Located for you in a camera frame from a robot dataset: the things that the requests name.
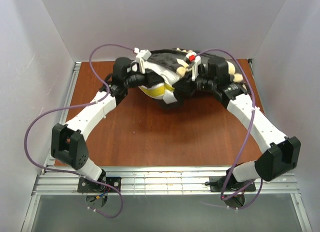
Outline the white pillow with yellow edge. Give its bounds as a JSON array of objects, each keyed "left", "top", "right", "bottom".
[{"left": 139, "top": 59, "right": 187, "bottom": 104}]

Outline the black floral plush pillowcase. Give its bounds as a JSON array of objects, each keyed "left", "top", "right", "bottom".
[{"left": 147, "top": 47, "right": 252, "bottom": 110}]

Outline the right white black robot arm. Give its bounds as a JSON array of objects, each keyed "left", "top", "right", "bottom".
[{"left": 174, "top": 55, "right": 301, "bottom": 189}]

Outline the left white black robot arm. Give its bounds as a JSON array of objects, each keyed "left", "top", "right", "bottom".
[{"left": 51, "top": 57, "right": 174, "bottom": 184}]

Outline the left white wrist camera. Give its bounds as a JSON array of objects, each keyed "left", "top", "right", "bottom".
[{"left": 133, "top": 48, "right": 152, "bottom": 74}]

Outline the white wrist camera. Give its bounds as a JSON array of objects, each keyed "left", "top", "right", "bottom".
[
  {"left": 186, "top": 52, "right": 201, "bottom": 82},
  {"left": 133, "top": 48, "right": 152, "bottom": 74}
]

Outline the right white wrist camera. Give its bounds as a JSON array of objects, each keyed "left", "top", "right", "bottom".
[{"left": 186, "top": 52, "right": 201, "bottom": 82}]

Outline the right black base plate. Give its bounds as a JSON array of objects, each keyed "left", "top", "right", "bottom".
[{"left": 204, "top": 175, "right": 256, "bottom": 192}]

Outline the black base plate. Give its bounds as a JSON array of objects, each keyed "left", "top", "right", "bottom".
[
  {"left": 77, "top": 176, "right": 122, "bottom": 193},
  {"left": 204, "top": 175, "right": 256, "bottom": 192}
]

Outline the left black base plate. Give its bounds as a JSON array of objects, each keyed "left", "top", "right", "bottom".
[{"left": 77, "top": 176, "right": 122, "bottom": 193}]

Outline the aluminium rail frame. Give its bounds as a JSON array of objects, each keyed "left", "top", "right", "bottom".
[{"left": 20, "top": 59, "right": 313, "bottom": 232}]

